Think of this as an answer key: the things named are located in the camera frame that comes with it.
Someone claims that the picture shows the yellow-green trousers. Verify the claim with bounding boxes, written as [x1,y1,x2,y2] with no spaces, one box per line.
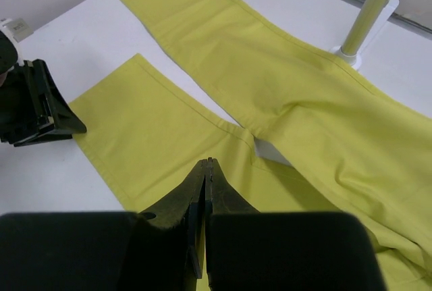
[70,0,431,290]

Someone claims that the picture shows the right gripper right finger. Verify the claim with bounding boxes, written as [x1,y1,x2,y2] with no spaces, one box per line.
[205,158,259,284]

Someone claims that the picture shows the white metal clothes rack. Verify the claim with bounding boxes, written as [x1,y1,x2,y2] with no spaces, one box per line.
[330,0,399,70]

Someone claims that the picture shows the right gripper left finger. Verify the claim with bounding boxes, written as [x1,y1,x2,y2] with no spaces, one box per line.
[141,159,207,279]

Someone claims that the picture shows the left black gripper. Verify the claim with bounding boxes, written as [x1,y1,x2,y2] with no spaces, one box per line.
[0,30,88,149]

